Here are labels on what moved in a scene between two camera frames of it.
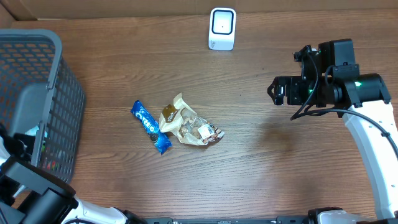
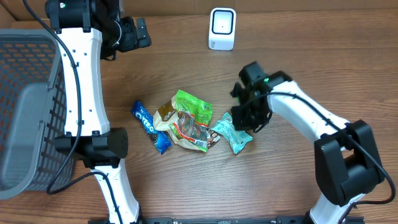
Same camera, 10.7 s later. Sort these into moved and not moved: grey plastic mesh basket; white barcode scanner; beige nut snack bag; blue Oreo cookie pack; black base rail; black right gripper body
Moved: black right gripper body; beige nut snack bag
Not moved: black base rail; grey plastic mesh basket; white barcode scanner; blue Oreo cookie pack
